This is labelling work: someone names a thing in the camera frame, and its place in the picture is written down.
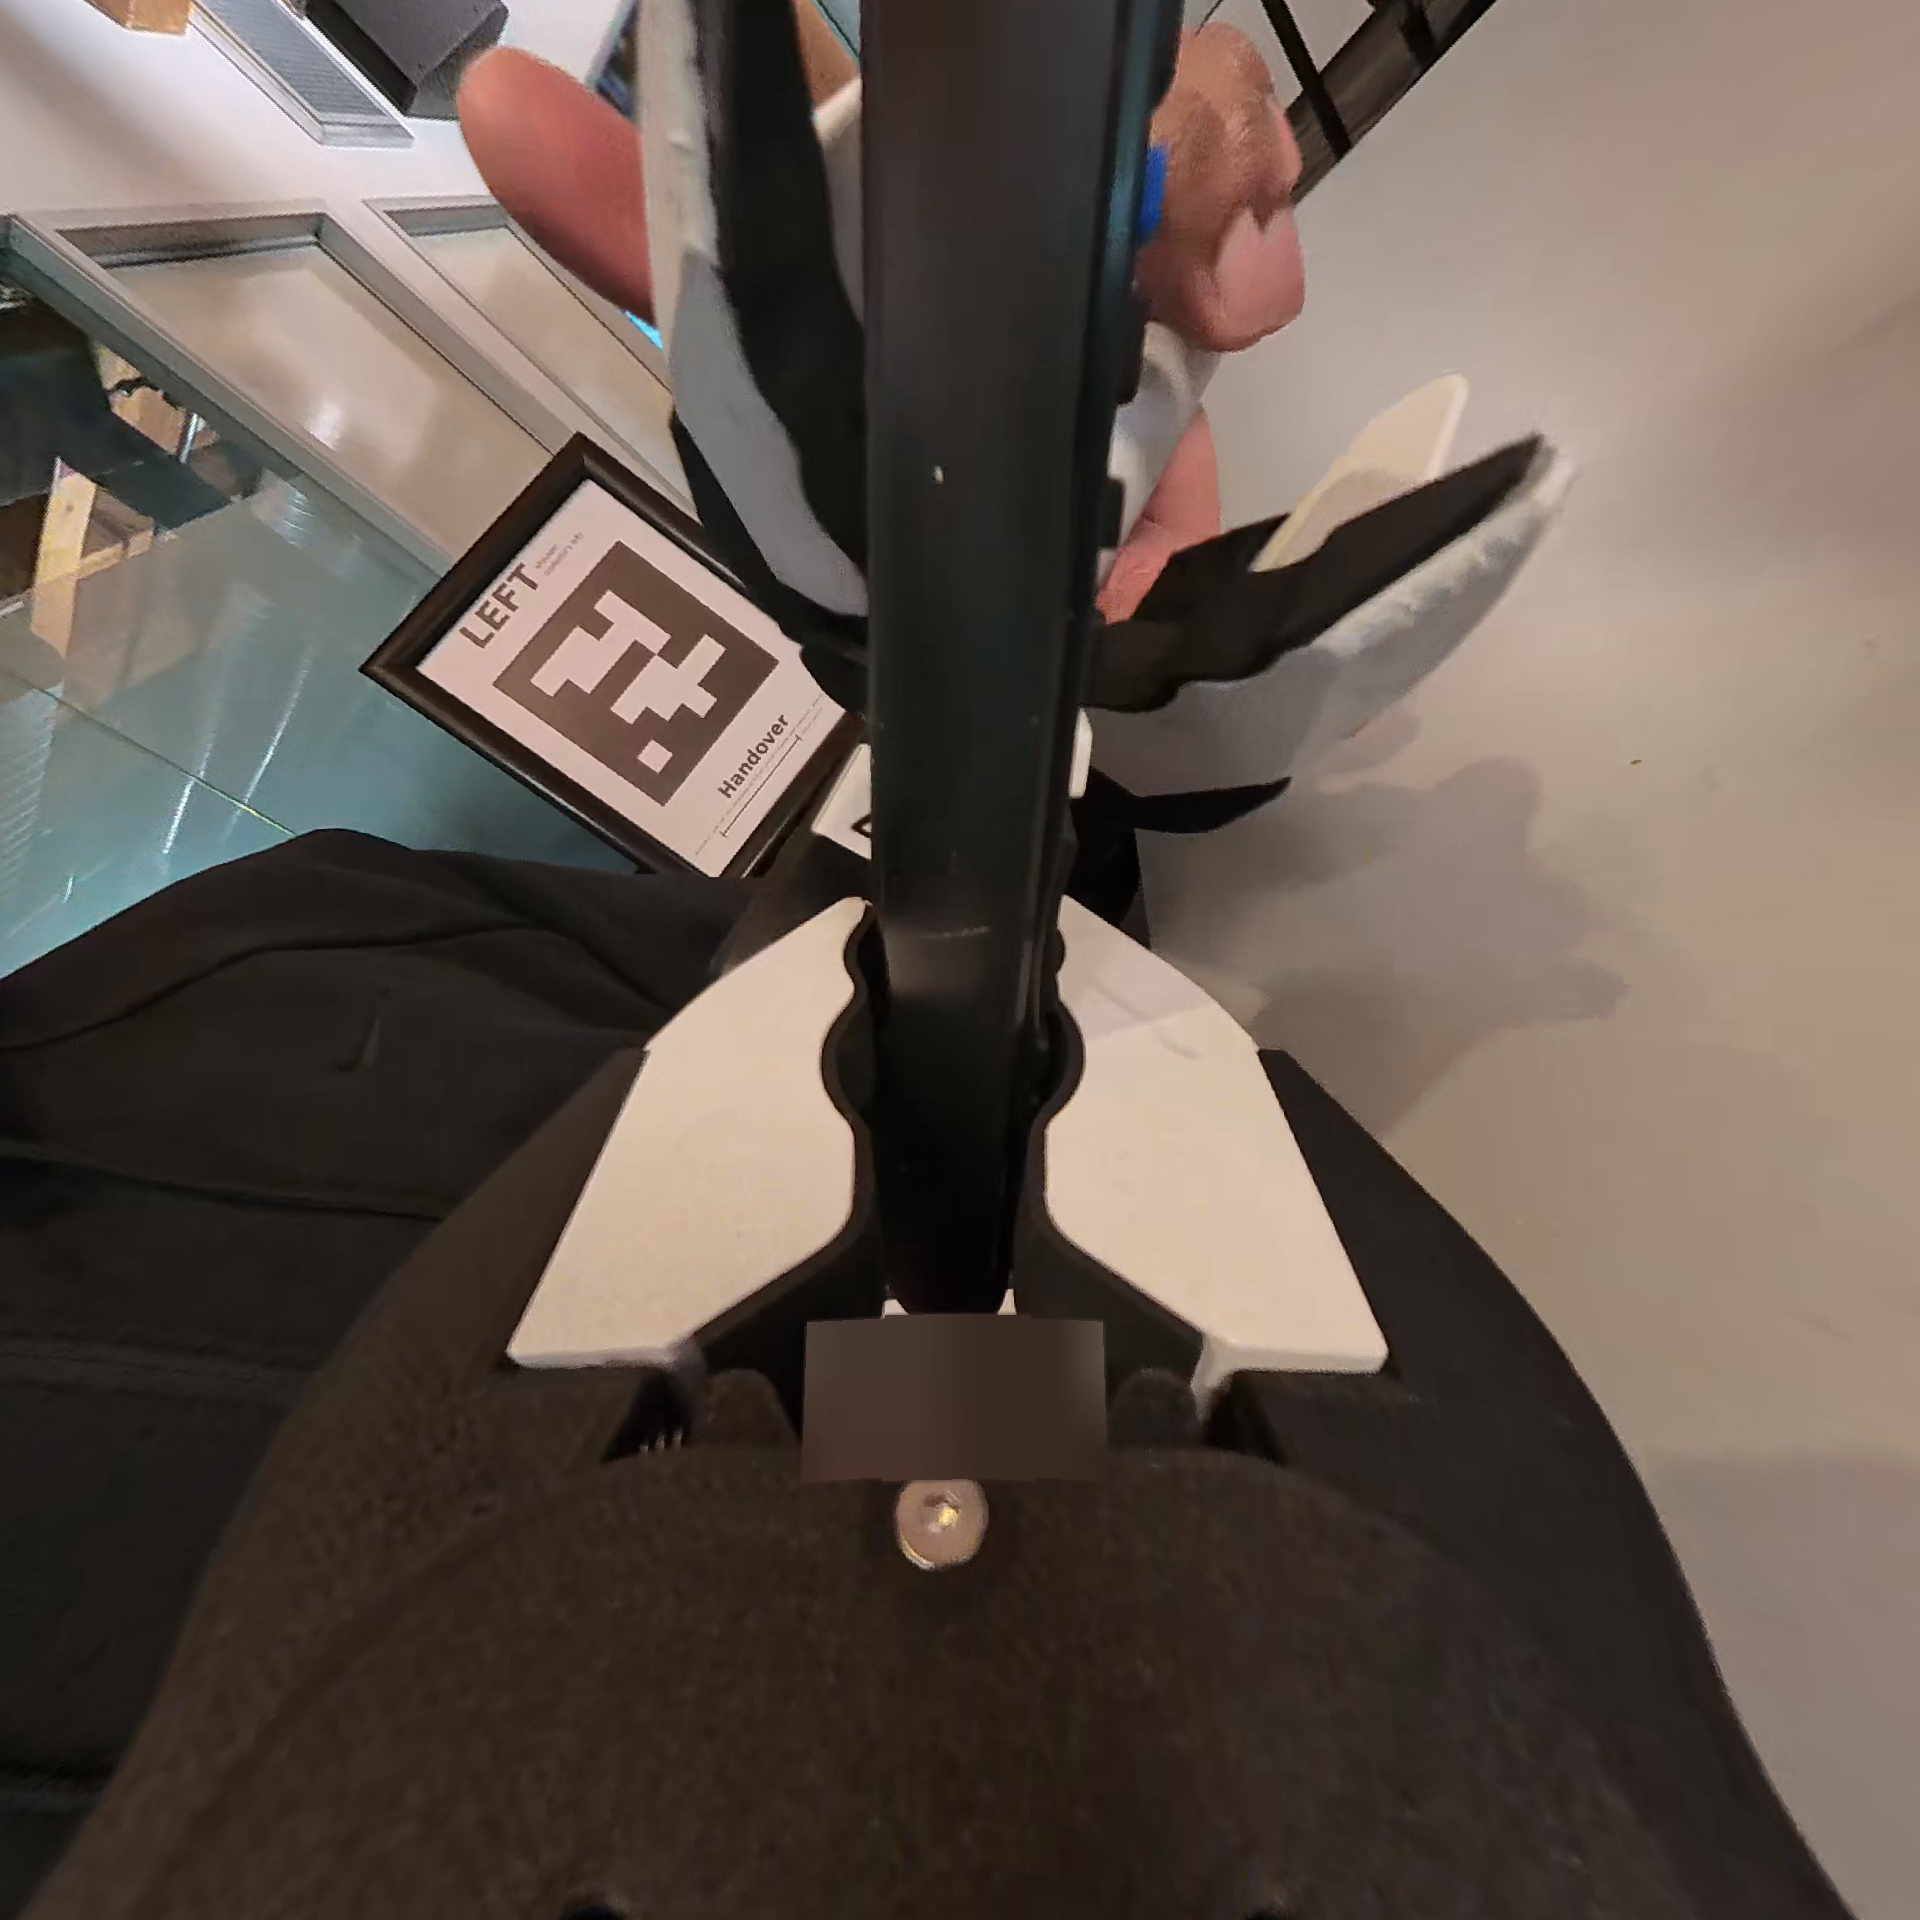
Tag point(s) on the black metal stand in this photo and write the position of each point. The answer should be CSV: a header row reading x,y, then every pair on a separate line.
x,y
1381,75

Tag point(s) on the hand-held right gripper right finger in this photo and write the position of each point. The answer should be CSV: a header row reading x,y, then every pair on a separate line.
x,y
1215,1184

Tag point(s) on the person's left hand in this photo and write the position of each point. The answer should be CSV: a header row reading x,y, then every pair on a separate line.
x,y
1231,181

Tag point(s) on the person's black sweater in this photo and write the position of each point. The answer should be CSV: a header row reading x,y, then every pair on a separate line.
x,y
226,1125

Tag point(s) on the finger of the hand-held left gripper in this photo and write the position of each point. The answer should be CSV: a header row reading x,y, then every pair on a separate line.
x,y
720,328
1396,615

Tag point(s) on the black framed tag sign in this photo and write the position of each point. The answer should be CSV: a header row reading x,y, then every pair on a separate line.
x,y
630,659

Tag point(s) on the metal vent grille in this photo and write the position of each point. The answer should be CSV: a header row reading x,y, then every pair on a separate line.
x,y
301,67

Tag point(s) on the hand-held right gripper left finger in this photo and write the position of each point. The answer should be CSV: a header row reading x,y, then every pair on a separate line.
x,y
675,1171

